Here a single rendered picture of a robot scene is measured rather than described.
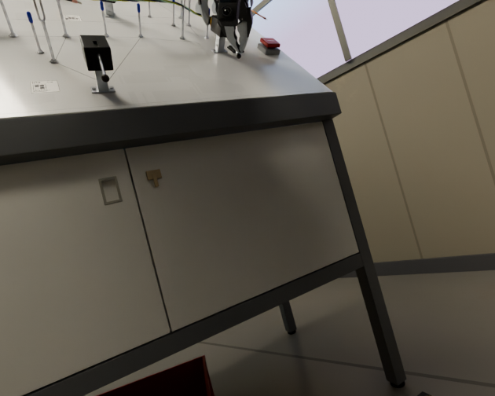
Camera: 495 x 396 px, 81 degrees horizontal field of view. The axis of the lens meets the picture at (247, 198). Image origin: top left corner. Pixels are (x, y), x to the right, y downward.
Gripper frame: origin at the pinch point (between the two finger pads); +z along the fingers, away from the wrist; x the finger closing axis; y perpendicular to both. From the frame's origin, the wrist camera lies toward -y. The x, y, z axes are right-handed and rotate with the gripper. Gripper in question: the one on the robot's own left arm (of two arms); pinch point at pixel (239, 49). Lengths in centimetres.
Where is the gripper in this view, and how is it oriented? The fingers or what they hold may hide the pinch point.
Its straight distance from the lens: 90.9
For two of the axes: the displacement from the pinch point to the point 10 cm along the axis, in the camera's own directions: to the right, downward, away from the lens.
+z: 1.1, 5.4, 8.3
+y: 2.0, -8.3, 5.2
